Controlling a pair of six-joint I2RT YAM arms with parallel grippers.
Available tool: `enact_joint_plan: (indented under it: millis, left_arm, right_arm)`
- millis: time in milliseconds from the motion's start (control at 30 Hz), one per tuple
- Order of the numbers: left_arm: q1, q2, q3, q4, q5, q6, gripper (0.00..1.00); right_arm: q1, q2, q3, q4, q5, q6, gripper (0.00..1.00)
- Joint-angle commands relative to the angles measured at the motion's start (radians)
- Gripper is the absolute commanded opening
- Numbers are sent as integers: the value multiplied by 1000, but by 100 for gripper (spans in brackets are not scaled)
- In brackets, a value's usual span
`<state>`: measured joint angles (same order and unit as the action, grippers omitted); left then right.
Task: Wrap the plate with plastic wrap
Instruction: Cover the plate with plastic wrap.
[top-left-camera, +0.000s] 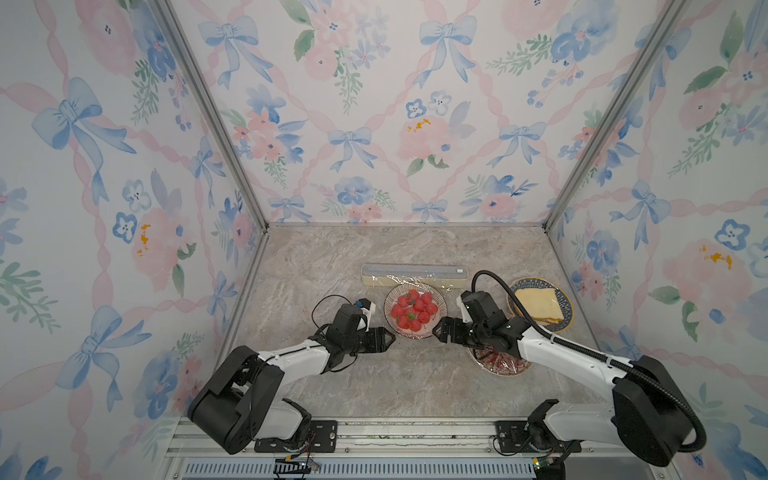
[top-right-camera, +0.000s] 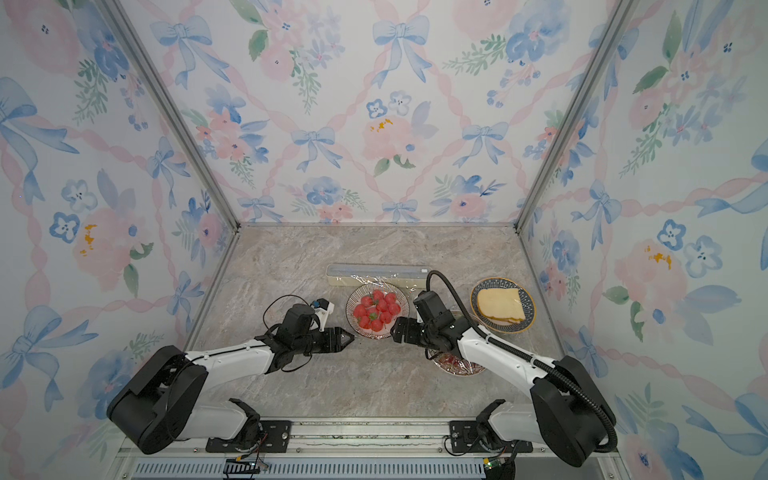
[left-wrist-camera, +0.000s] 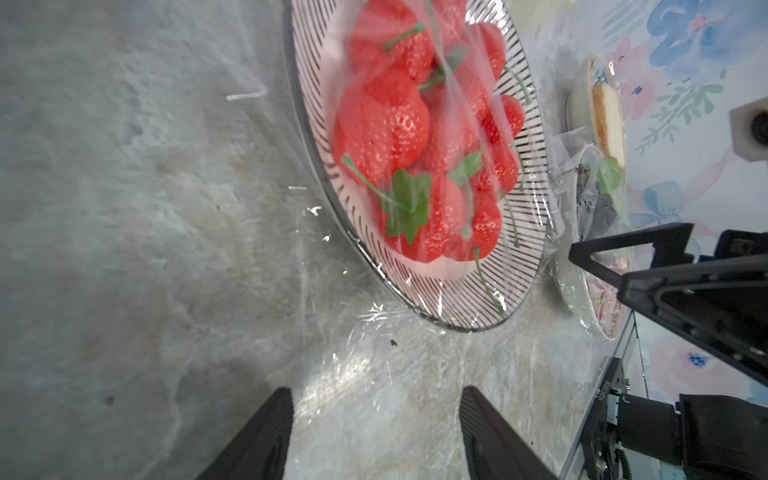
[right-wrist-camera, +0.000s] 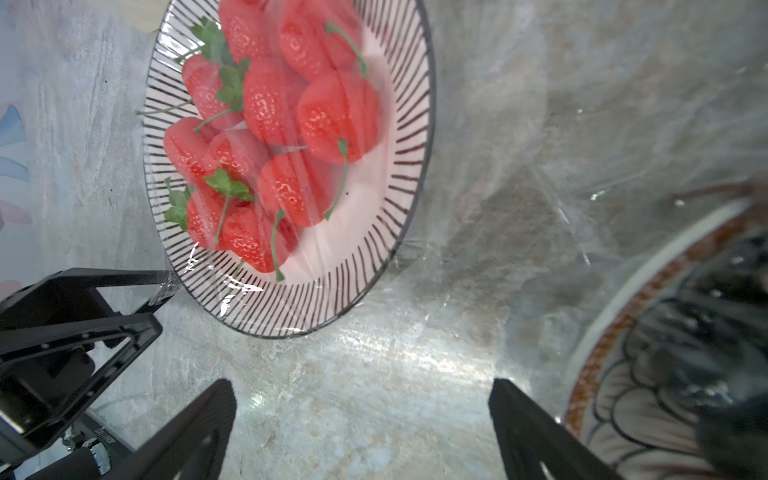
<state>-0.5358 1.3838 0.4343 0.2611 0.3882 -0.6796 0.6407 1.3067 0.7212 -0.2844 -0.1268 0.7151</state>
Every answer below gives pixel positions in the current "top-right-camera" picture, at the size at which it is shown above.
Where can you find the red strawberries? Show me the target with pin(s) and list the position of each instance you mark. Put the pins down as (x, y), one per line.
(377, 311)

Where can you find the aluminium corner post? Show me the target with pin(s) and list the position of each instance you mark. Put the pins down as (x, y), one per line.
(117, 19)
(615, 28)

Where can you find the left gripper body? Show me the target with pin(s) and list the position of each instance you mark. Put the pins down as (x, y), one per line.
(315, 342)

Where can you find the left aluminium corner post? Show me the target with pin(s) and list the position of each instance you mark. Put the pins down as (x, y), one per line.
(117, 19)

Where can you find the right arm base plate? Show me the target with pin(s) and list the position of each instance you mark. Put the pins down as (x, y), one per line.
(477, 437)

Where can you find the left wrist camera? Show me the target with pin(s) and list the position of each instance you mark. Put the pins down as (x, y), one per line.
(323, 308)

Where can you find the red grapes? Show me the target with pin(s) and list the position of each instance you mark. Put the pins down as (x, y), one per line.
(457, 366)

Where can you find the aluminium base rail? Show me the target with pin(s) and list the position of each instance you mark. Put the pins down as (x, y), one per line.
(360, 448)

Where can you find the right aluminium corner post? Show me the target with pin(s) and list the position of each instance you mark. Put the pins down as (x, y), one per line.
(615, 28)

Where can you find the patterned fruit plate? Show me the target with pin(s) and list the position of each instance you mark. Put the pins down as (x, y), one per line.
(459, 366)

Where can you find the plastic wrap dispenser box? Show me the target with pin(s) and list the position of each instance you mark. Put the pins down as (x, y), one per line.
(405, 276)

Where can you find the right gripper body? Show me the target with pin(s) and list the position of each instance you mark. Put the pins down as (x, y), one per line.
(416, 332)

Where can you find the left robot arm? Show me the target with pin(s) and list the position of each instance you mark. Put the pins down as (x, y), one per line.
(160, 404)

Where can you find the bread slices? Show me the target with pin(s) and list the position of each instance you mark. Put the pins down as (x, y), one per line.
(501, 304)

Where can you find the blue yellow-rimmed plate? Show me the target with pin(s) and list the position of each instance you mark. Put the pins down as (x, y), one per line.
(503, 305)

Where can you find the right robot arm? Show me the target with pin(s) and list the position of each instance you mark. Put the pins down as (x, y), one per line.
(569, 414)

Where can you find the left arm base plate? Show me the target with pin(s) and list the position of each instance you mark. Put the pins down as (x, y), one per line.
(276, 435)

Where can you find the glass plate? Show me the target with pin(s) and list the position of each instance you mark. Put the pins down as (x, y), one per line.
(377, 311)

